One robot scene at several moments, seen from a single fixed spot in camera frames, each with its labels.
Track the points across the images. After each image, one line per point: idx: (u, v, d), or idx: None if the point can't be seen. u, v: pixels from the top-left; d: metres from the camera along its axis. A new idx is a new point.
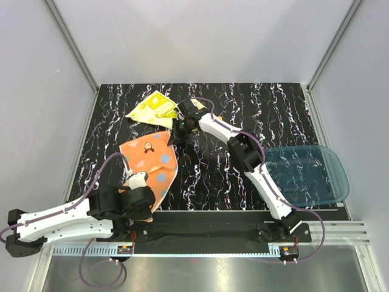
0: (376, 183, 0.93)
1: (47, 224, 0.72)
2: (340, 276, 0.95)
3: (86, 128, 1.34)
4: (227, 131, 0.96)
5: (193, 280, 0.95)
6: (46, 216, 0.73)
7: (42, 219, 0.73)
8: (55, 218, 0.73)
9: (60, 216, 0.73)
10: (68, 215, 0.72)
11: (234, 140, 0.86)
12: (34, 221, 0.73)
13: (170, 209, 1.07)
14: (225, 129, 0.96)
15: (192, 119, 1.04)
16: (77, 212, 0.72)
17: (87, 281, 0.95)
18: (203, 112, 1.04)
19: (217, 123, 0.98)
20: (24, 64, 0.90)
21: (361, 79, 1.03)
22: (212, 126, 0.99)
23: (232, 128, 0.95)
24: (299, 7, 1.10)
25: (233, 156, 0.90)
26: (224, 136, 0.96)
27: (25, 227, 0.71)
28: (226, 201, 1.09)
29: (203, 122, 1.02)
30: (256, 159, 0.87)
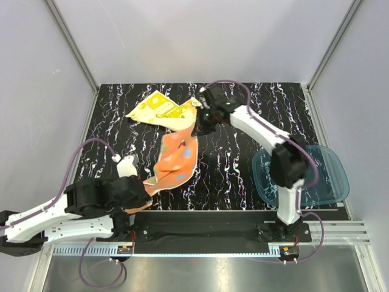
0: (376, 183, 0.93)
1: (30, 225, 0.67)
2: (340, 276, 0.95)
3: (86, 128, 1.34)
4: (271, 134, 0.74)
5: (193, 280, 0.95)
6: (28, 216, 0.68)
7: (25, 220, 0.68)
8: (36, 218, 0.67)
9: (41, 216, 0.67)
10: (48, 213, 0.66)
11: (281, 148, 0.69)
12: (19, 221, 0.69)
13: (170, 209, 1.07)
14: (268, 132, 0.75)
15: (222, 110, 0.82)
16: (55, 209, 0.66)
17: (87, 281, 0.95)
18: (236, 104, 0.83)
19: (256, 121, 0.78)
20: (24, 64, 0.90)
21: (361, 79, 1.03)
22: (249, 125, 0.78)
23: (279, 133, 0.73)
24: (299, 7, 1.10)
25: (274, 166, 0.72)
26: (265, 141, 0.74)
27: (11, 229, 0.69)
28: (226, 201, 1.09)
29: (236, 118, 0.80)
30: (302, 172, 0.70)
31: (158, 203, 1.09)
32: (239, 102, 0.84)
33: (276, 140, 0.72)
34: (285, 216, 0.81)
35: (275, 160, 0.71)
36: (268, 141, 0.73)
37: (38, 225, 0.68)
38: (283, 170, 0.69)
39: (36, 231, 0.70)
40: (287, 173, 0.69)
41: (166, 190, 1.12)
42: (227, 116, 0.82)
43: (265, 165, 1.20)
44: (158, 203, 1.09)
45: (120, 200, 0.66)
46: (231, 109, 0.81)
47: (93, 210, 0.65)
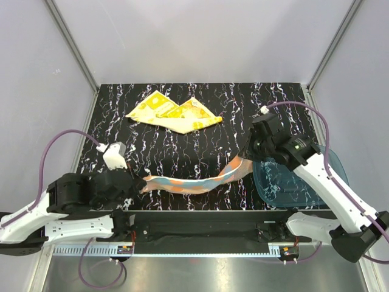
0: (377, 183, 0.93)
1: (18, 226, 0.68)
2: (340, 276, 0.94)
3: (86, 128, 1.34)
4: (355, 210, 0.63)
5: (193, 280, 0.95)
6: (15, 218, 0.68)
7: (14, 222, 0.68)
8: (22, 219, 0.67)
9: (27, 216, 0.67)
10: (33, 214, 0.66)
11: (369, 238, 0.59)
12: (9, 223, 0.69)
13: (169, 210, 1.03)
14: (351, 205, 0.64)
15: (287, 153, 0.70)
16: (39, 210, 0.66)
17: (87, 281, 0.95)
18: (307, 149, 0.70)
19: (334, 183, 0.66)
20: (24, 63, 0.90)
21: (361, 79, 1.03)
22: (324, 186, 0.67)
23: (366, 213, 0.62)
24: (299, 7, 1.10)
25: (347, 243, 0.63)
26: (346, 215, 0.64)
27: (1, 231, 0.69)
28: (226, 201, 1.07)
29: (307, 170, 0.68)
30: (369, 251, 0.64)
31: (158, 203, 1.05)
32: (309, 146, 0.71)
33: (361, 221, 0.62)
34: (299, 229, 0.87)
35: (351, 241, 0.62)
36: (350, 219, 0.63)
37: (27, 225, 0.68)
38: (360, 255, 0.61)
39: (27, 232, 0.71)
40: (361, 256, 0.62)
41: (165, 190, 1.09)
42: (290, 160, 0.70)
43: (264, 165, 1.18)
44: (158, 203, 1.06)
45: (103, 196, 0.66)
46: (302, 158, 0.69)
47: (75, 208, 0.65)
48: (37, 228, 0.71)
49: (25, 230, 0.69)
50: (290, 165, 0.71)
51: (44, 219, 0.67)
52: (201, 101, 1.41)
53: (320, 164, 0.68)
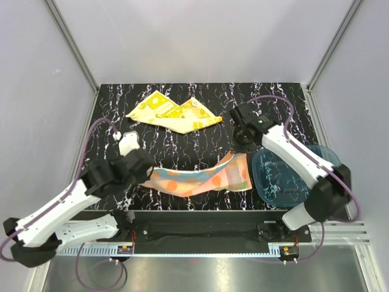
0: (376, 182, 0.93)
1: (49, 221, 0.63)
2: (339, 276, 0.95)
3: (86, 128, 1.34)
4: (312, 164, 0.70)
5: (193, 280, 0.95)
6: (43, 212, 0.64)
7: (41, 218, 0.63)
8: (54, 212, 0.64)
9: (60, 207, 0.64)
10: (68, 203, 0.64)
11: (325, 185, 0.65)
12: (33, 222, 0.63)
13: (170, 209, 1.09)
14: (309, 161, 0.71)
15: (252, 129, 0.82)
16: (75, 197, 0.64)
17: (86, 283, 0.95)
18: (269, 123, 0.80)
19: (293, 145, 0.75)
20: (24, 64, 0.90)
21: (361, 79, 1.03)
22: (284, 148, 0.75)
23: (321, 164, 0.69)
24: (299, 7, 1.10)
25: (313, 200, 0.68)
26: (306, 170, 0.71)
27: (22, 231, 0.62)
28: (226, 201, 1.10)
29: (268, 138, 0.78)
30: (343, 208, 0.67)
31: (159, 203, 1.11)
32: (271, 120, 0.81)
33: (317, 172, 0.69)
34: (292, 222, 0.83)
35: (316, 194, 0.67)
36: (309, 173, 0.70)
37: (57, 219, 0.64)
38: (326, 207, 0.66)
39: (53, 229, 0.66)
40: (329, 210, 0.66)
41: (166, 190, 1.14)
42: (257, 135, 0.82)
43: (264, 165, 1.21)
44: (158, 203, 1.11)
45: (136, 172, 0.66)
46: (263, 129, 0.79)
47: (112, 186, 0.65)
48: (62, 224, 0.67)
49: (52, 225, 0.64)
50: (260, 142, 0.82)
51: (77, 207, 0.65)
52: (200, 101, 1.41)
53: (279, 132, 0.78)
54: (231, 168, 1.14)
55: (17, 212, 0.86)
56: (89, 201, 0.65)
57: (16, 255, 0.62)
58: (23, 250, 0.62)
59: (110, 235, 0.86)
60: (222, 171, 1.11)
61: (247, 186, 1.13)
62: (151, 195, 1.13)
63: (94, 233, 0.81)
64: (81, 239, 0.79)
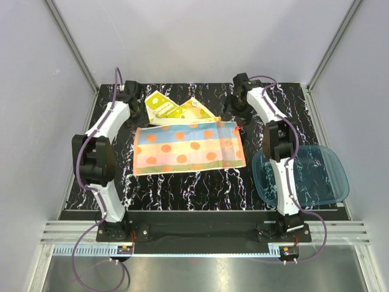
0: (375, 182, 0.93)
1: (110, 124, 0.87)
2: (340, 277, 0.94)
3: (86, 128, 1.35)
4: (271, 113, 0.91)
5: (193, 280, 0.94)
6: (103, 120, 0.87)
7: (103, 123, 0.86)
8: (109, 119, 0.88)
9: (112, 115, 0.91)
10: (115, 111, 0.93)
11: (273, 124, 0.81)
12: (99, 126, 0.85)
13: (170, 209, 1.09)
14: (270, 111, 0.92)
15: (241, 88, 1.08)
16: (118, 107, 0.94)
17: (86, 284, 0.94)
18: (256, 84, 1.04)
19: (265, 100, 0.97)
20: (24, 64, 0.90)
21: (361, 79, 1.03)
22: (258, 101, 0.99)
23: (278, 112, 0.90)
24: (299, 7, 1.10)
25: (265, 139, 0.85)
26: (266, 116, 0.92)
27: (96, 132, 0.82)
28: (226, 201, 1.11)
29: (250, 95, 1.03)
30: (287, 151, 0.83)
31: (159, 203, 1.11)
32: (258, 83, 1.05)
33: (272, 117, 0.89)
34: (280, 200, 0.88)
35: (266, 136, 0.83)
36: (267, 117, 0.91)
37: (113, 122, 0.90)
38: (271, 143, 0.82)
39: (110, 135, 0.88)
40: (273, 146, 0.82)
41: (166, 190, 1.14)
42: (245, 93, 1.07)
43: (264, 165, 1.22)
44: (158, 203, 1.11)
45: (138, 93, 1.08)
46: (248, 87, 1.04)
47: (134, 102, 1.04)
48: (113, 133, 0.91)
49: (110, 131, 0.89)
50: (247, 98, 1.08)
51: (120, 117, 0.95)
52: (200, 102, 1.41)
53: (259, 91, 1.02)
54: (226, 147, 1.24)
55: (19, 212, 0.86)
56: (125, 112, 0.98)
57: (101, 151, 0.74)
58: (107, 145, 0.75)
59: (120, 219, 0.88)
60: (217, 149, 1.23)
61: (240, 164, 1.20)
62: (151, 195, 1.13)
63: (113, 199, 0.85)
64: (109, 200, 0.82)
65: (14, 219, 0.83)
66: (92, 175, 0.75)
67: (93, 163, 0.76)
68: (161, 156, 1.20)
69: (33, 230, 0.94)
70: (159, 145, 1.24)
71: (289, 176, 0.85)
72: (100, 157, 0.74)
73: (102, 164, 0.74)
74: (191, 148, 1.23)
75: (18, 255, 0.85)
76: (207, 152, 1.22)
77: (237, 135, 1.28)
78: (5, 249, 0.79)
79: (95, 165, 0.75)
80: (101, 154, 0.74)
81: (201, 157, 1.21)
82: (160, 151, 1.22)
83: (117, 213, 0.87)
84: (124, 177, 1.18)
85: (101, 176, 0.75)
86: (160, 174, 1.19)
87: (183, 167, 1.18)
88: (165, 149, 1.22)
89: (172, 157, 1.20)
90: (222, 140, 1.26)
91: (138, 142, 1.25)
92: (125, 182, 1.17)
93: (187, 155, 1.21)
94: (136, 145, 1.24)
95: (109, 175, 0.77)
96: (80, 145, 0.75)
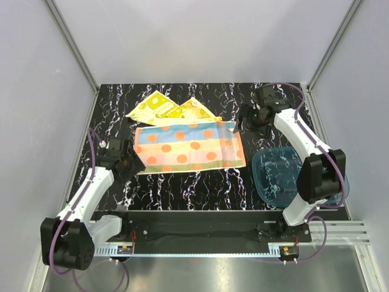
0: (376, 182, 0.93)
1: (89, 198, 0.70)
2: (340, 277, 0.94)
3: (86, 128, 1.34)
4: (312, 143, 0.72)
5: (193, 280, 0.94)
6: (80, 195, 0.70)
7: (81, 199, 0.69)
8: (87, 193, 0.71)
9: (91, 187, 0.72)
10: (96, 181, 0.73)
11: (315, 160, 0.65)
12: (76, 205, 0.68)
13: (170, 209, 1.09)
14: (309, 140, 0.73)
15: (267, 109, 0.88)
16: (99, 175, 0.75)
17: (84, 287, 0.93)
18: (285, 105, 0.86)
19: (300, 128, 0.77)
20: (24, 64, 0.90)
21: (361, 79, 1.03)
22: (290, 128, 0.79)
23: (318, 143, 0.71)
24: (299, 7, 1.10)
25: (302, 176, 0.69)
26: (304, 149, 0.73)
27: (70, 214, 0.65)
28: (226, 201, 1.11)
29: (280, 119, 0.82)
30: (331, 193, 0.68)
31: (159, 203, 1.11)
32: (288, 104, 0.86)
33: (312, 150, 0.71)
34: (290, 218, 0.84)
35: (305, 173, 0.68)
36: (306, 151, 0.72)
37: (93, 196, 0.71)
38: (311, 183, 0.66)
39: (89, 213, 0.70)
40: (313, 187, 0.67)
41: (166, 190, 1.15)
42: (272, 115, 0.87)
43: (265, 165, 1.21)
44: (158, 203, 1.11)
45: (125, 151, 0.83)
46: (278, 109, 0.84)
47: (118, 163, 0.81)
48: (93, 209, 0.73)
49: (89, 207, 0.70)
50: (274, 122, 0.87)
51: (102, 186, 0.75)
52: (200, 101, 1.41)
53: (290, 114, 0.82)
54: (226, 148, 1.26)
55: (18, 212, 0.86)
56: (108, 179, 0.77)
57: (75, 239, 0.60)
58: (82, 230, 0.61)
59: (118, 232, 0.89)
60: (217, 149, 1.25)
61: (240, 164, 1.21)
62: (151, 195, 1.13)
63: (106, 229, 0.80)
64: (99, 241, 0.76)
65: (14, 219, 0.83)
66: (65, 264, 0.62)
67: (65, 249, 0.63)
68: (162, 156, 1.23)
69: (33, 230, 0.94)
70: (159, 145, 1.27)
71: (313, 211, 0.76)
72: (74, 248, 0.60)
73: (76, 255, 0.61)
74: (191, 148, 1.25)
75: (18, 256, 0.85)
76: (207, 152, 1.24)
77: (237, 136, 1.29)
78: (5, 249, 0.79)
79: (67, 252, 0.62)
80: (74, 243, 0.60)
81: (202, 157, 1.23)
82: (160, 152, 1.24)
83: (111, 235, 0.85)
84: None
85: (76, 267, 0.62)
86: (160, 174, 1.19)
87: (182, 167, 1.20)
88: (165, 149, 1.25)
89: (171, 157, 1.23)
90: (222, 141, 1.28)
91: (139, 141, 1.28)
92: None
93: (187, 155, 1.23)
94: (137, 144, 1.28)
95: (86, 263, 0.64)
96: (50, 232, 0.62)
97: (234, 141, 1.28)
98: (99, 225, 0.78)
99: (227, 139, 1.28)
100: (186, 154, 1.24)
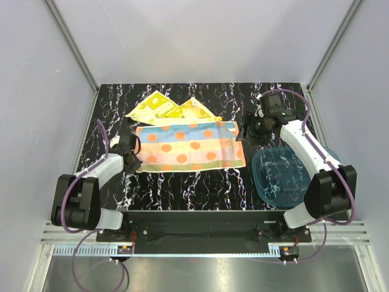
0: (375, 182, 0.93)
1: (103, 168, 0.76)
2: (340, 277, 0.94)
3: (86, 128, 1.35)
4: (320, 159, 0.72)
5: (194, 280, 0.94)
6: (95, 165, 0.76)
7: (95, 167, 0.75)
8: (100, 165, 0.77)
9: (104, 163, 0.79)
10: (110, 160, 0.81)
11: (324, 177, 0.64)
12: (91, 169, 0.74)
13: (170, 209, 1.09)
14: (318, 156, 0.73)
15: (274, 119, 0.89)
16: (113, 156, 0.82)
17: (84, 287, 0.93)
18: (292, 117, 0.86)
19: (309, 142, 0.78)
20: (24, 64, 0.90)
21: (361, 79, 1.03)
22: (298, 140, 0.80)
23: (328, 159, 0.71)
24: (299, 7, 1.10)
25: (310, 193, 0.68)
26: (312, 163, 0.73)
27: (86, 173, 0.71)
28: (226, 201, 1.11)
29: (287, 130, 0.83)
30: (340, 210, 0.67)
31: (159, 203, 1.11)
32: (295, 115, 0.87)
33: (322, 166, 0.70)
34: (292, 221, 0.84)
35: (313, 189, 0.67)
36: (314, 167, 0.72)
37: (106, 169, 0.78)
38: (320, 201, 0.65)
39: (101, 181, 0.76)
40: (323, 205, 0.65)
41: (166, 190, 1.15)
42: (278, 126, 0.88)
43: (264, 165, 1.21)
44: (158, 203, 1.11)
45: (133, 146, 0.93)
46: (284, 120, 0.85)
47: (129, 156, 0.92)
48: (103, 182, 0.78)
49: (102, 176, 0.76)
50: (280, 132, 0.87)
51: (113, 165, 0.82)
52: (200, 101, 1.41)
53: (298, 126, 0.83)
54: (226, 148, 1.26)
55: (19, 212, 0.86)
56: (119, 163, 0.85)
57: (87, 191, 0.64)
58: (95, 186, 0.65)
59: (118, 227, 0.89)
60: (217, 149, 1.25)
61: (240, 164, 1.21)
62: (151, 195, 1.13)
63: (109, 216, 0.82)
64: (103, 224, 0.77)
65: (14, 219, 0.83)
66: (71, 221, 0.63)
67: (73, 208, 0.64)
68: (161, 156, 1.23)
69: (33, 230, 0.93)
70: (158, 145, 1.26)
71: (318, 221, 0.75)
72: (86, 200, 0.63)
73: (86, 207, 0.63)
74: (191, 148, 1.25)
75: (18, 256, 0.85)
76: (207, 152, 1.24)
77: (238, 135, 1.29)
78: (5, 249, 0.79)
79: (75, 210, 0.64)
80: (86, 198, 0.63)
81: (201, 157, 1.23)
82: (159, 152, 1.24)
83: (110, 229, 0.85)
84: (124, 175, 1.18)
85: (83, 224, 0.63)
86: (160, 174, 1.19)
87: (183, 167, 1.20)
88: (165, 149, 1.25)
89: (171, 157, 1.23)
90: (221, 141, 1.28)
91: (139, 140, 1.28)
92: (126, 179, 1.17)
93: (187, 155, 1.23)
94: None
95: (91, 224, 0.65)
96: (65, 187, 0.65)
97: (234, 141, 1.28)
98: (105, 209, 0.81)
99: (227, 139, 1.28)
100: (186, 154, 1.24)
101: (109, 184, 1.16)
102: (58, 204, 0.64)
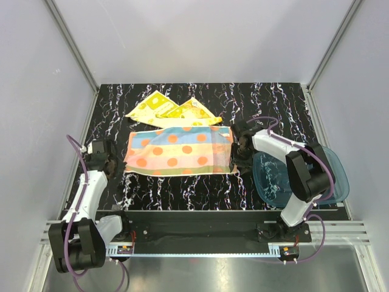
0: (375, 182, 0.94)
1: (90, 198, 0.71)
2: (340, 277, 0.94)
3: (86, 128, 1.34)
4: (287, 145, 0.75)
5: (193, 280, 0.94)
6: (80, 198, 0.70)
7: (82, 201, 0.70)
8: (87, 193, 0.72)
9: (88, 189, 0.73)
10: (92, 182, 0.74)
11: (296, 156, 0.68)
12: (79, 206, 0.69)
13: (170, 209, 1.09)
14: (284, 143, 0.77)
15: (245, 137, 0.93)
16: (95, 175, 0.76)
17: (84, 288, 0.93)
18: (258, 129, 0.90)
19: (275, 139, 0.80)
20: (24, 64, 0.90)
21: (362, 79, 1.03)
22: (268, 142, 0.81)
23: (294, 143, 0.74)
24: (300, 7, 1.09)
25: (293, 176, 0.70)
26: (282, 152, 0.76)
27: (76, 215, 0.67)
28: (226, 201, 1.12)
29: (257, 139, 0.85)
30: (325, 187, 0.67)
31: (159, 203, 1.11)
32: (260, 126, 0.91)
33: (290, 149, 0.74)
34: (289, 218, 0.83)
35: (293, 171, 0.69)
36: (284, 152, 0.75)
37: (93, 197, 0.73)
38: (301, 179, 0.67)
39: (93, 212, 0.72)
40: (306, 183, 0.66)
41: (166, 190, 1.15)
42: (250, 143, 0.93)
43: (264, 165, 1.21)
44: (158, 203, 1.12)
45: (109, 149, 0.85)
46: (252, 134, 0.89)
47: (109, 164, 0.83)
48: (95, 211, 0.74)
49: (92, 207, 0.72)
50: (254, 147, 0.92)
51: (98, 185, 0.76)
52: (200, 101, 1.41)
53: (264, 133, 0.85)
54: (218, 153, 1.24)
55: (18, 212, 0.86)
56: (103, 179, 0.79)
57: (87, 236, 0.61)
58: (92, 228, 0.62)
59: (120, 230, 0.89)
60: (209, 154, 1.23)
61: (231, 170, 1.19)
62: (151, 195, 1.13)
63: (109, 229, 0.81)
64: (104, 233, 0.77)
65: (14, 219, 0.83)
66: (79, 266, 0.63)
67: (79, 250, 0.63)
68: (153, 159, 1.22)
69: (33, 230, 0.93)
70: (150, 149, 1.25)
71: (311, 207, 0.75)
72: (86, 244, 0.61)
73: (90, 251, 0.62)
74: (182, 151, 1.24)
75: (18, 256, 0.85)
76: (199, 156, 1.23)
77: (230, 142, 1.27)
78: (5, 249, 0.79)
79: (80, 252, 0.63)
80: (86, 243, 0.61)
81: (192, 162, 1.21)
82: (150, 156, 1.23)
83: (113, 234, 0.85)
84: (124, 175, 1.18)
85: (93, 264, 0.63)
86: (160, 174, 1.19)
87: (173, 171, 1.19)
88: (157, 152, 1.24)
89: (162, 160, 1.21)
90: (214, 146, 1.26)
91: (132, 146, 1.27)
92: (126, 179, 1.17)
93: (178, 159, 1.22)
94: (130, 148, 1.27)
95: (100, 260, 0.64)
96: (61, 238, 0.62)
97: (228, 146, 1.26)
98: (103, 224, 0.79)
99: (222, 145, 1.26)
100: (177, 159, 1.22)
101: (108, 184, 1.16)
102: (60, 255, 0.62)
